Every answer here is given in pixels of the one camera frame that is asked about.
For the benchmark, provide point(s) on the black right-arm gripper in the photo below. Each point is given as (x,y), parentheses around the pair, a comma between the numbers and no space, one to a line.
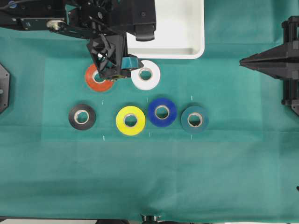
(273,63)

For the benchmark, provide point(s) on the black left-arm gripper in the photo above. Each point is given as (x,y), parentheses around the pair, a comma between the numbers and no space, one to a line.
(89,17)

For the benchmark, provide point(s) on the white tape roll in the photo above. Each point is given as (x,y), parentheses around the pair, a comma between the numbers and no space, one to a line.
(147,77)

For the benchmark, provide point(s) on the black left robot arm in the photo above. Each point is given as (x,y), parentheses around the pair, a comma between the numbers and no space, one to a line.
(35,15)

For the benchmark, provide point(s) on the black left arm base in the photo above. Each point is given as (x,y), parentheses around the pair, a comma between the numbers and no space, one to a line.
(4,88)

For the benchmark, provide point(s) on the orange-red tape roll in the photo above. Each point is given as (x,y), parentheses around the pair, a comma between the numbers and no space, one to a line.
(98,86)

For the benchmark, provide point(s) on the white plastic tray case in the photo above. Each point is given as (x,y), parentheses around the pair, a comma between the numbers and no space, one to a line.
(180,32)

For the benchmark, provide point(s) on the black tape roll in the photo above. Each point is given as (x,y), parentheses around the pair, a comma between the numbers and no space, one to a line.
(82,117)

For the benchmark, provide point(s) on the yellow tape roll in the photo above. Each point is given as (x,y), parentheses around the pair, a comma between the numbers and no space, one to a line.
(130,120)

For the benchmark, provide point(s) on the blue tape roll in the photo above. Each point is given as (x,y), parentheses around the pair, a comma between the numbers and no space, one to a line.
(162,112)

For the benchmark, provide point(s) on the dark green tape roll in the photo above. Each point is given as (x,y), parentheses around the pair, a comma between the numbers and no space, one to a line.
(194,119)

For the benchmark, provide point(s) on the green table cloth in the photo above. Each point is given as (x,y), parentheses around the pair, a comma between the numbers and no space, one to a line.
(243,167)

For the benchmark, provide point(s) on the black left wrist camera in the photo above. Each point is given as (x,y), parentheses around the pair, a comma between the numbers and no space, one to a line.
(137,17)

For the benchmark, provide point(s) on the black camera stand base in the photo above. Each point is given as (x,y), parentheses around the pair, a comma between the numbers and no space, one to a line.
(150,218)

